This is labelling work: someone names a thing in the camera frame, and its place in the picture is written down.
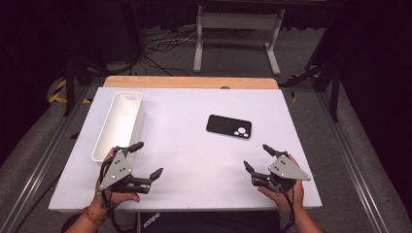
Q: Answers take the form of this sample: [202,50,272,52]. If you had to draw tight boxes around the black phone case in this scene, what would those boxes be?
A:
[205,114,253,140]

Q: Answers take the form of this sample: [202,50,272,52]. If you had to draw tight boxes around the bundle of floor cables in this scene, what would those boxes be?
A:
[129,27,199,78]

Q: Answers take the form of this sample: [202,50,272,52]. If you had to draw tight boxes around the person's right hand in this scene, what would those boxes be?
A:
[257,154,306,216]

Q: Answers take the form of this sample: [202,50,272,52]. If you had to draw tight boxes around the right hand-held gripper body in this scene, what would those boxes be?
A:
[251,154,312,195]

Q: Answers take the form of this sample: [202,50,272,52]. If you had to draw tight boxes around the aluminium floor rail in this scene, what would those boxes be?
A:
[0,86,98,233]
[315,91,392,233]

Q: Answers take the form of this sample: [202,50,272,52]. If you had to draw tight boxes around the right hand-held gripper cable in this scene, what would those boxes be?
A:
[278,184,296,233]

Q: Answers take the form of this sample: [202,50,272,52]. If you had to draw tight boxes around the yellow black floor tape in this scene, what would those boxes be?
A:
[48,78,93,105]

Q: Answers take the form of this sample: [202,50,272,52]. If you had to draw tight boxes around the left hand-held gripper cable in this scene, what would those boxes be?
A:
[99,190,137,233]

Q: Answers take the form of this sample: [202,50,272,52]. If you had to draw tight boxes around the white plastic storage box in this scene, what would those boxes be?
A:
[91,90,146,163]

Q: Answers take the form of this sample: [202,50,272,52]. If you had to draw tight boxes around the person's black shirt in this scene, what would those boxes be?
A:
[138,211,282,233]

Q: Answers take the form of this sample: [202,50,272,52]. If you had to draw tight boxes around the red bracelet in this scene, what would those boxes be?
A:
[82,207,105,226]

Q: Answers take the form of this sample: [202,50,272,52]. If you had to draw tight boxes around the black metal stand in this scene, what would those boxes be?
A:
[61,57,108,118]
[279,54,342,123]

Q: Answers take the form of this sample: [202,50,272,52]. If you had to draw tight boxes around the white metal stand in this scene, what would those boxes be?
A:
[192,4,287,77]

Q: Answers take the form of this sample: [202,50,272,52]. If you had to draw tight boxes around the hand-held gripper cable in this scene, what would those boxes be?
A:
[278,184,296,233]
[99,190,137,233]

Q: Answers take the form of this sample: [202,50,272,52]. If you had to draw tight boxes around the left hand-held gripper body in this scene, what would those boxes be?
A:
[97,147,153,196]

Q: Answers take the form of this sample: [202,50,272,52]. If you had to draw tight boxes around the person's left hand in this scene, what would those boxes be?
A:
[89,147,141,214]

